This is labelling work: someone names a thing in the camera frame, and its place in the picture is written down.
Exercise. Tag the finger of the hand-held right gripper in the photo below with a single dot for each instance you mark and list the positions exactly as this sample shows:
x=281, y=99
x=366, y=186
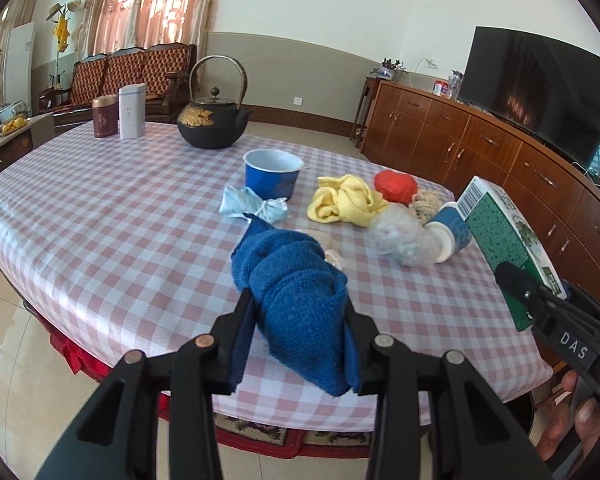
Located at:
x=555, y=320

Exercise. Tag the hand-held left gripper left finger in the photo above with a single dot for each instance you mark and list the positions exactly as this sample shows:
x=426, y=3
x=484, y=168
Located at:
x=237, y=355

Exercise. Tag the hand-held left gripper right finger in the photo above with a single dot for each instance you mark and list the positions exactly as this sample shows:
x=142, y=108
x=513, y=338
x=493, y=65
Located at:
x=354, y=360

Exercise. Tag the blue knitted cloth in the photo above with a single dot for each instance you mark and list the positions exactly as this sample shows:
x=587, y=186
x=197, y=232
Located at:
x=295, y=290

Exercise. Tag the green paper carton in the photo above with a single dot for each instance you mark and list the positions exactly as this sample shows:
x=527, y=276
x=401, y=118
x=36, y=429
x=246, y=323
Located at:
x=500, y=230

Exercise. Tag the yellow cloth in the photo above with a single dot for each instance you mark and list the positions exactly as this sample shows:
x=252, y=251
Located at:
x=345, y=202

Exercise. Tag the beige rag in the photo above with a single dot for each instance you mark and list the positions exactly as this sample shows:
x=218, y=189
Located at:
x=425, y=206

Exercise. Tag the person's right hand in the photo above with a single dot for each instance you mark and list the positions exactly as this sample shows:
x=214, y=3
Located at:
x=565, y=425

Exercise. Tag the red bordered rug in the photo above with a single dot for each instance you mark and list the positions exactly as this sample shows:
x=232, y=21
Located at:
x=260, y=430

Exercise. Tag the crumpled beige paper scraps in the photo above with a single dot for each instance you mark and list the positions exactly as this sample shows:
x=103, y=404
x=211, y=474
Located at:
x=336, y=259

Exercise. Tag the crumpled clear plastic bag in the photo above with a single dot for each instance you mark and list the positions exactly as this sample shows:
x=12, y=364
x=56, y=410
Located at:
x=400, y=237

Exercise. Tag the narrow blue paper cup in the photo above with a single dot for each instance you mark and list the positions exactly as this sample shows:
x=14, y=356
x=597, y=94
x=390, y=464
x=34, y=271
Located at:
x=455, y=225

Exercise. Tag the light blue face mask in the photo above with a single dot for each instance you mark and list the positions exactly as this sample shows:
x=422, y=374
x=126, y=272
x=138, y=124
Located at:
x=245, y=202

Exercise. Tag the red table skirt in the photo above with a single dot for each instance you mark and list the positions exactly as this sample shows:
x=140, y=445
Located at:
x=80, y=355

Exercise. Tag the crumpled red plastic bag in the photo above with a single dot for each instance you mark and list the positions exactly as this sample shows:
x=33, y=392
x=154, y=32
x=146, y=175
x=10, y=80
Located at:
x=395, y=187

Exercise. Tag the wide blue paper cup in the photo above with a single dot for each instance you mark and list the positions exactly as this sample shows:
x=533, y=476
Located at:
x=270, y=180

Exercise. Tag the pink checkered tablecloth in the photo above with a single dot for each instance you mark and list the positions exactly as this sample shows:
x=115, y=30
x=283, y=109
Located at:
x=105, y=220

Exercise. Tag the brown wooden sideboard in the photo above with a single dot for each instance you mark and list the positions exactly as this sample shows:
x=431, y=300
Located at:
x=480, y=140

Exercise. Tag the black cast iron teapot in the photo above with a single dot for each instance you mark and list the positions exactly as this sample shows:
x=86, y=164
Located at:
x=210, y=127

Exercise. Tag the black television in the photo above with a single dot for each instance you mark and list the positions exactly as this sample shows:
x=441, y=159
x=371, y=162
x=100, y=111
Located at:
x=535, y=80

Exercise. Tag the red and white tin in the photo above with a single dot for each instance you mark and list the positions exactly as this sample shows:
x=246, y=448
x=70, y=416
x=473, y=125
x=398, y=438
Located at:
x=440, y=88

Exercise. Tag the white tin canister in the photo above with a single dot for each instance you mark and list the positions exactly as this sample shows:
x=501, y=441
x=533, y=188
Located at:
x=131, y=112

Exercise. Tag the maroon tin canister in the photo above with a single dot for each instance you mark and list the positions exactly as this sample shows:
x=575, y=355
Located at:
x=105, y=117

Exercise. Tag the small potted plant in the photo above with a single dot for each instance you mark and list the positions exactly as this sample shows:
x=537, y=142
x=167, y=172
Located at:
x=387, y=70

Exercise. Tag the low side cabinet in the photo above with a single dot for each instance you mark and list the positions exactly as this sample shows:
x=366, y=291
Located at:
x=15, y=155

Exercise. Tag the carved wooden sofa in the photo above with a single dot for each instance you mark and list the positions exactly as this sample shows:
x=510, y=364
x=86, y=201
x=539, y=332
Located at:
x=130, y=67

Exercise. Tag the yellow fruit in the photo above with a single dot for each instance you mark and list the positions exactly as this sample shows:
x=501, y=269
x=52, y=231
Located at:
x=14, y=124

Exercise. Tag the patterned orange curtain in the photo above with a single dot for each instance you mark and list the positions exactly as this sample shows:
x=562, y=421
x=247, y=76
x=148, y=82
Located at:
x=150, y=5

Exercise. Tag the white standing panel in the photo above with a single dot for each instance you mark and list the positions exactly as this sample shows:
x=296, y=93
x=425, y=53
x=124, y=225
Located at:
x=21, y=65

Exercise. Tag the coat rack with hat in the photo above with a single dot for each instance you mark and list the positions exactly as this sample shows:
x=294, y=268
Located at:
x=61, y=30

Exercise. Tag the sheer pale curtain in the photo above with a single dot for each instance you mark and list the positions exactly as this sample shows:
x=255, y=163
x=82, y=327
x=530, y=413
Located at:
x=0, y=45

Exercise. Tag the wall socket with white plug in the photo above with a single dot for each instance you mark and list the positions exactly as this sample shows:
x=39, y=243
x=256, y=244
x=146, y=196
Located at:
x=432, y=64

